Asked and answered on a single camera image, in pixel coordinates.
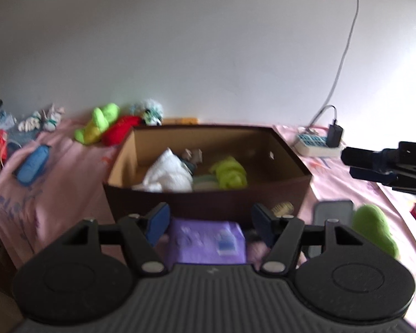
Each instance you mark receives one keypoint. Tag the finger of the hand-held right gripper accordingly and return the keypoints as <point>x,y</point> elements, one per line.
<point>360,158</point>
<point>378,176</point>

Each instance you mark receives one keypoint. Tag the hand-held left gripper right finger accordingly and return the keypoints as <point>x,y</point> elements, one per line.
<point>263,223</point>

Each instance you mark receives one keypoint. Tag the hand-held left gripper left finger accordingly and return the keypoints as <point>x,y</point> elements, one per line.
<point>158,223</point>

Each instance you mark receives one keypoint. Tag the purple tissue packet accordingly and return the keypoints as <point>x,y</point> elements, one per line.
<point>201,239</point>

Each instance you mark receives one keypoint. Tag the brown cardboard box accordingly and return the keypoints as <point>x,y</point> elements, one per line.
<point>201,203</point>

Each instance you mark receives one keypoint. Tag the green round plush toy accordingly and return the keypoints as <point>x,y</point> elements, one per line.
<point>374,225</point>

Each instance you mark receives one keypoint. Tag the white towel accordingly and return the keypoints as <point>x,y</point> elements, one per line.
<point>166,173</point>

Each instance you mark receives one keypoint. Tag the yellow-green mesh cloth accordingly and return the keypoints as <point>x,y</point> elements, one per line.
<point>228,175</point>

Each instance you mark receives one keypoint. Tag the brown plush toy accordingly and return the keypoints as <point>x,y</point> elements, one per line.
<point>193,156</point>

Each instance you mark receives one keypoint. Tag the black charger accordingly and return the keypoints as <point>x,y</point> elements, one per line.
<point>334,135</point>

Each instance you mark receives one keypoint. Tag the white power strip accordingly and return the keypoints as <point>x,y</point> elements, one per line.
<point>312,149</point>

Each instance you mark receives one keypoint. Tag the pink printed bedsheet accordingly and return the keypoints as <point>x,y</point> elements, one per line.
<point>72,180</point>

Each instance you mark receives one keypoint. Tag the red plush pouch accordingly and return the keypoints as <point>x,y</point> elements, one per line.
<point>119,131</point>

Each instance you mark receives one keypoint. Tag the white panda plush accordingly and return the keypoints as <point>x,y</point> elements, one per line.
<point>152,114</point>

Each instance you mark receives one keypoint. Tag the lime green plush toy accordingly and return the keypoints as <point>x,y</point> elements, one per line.
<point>97,125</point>

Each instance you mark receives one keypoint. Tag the blue handheld device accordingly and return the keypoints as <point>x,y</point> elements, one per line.
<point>33,164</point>

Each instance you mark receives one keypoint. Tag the white tied cloth bundle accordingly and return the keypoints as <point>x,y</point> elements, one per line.
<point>52,118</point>

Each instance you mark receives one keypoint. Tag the white knit glove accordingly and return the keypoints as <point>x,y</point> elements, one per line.
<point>29,123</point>

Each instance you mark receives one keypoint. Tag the red packet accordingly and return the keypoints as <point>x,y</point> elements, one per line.
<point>2,145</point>

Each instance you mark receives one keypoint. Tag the blue white small packets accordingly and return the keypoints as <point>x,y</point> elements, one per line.
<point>0,119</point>

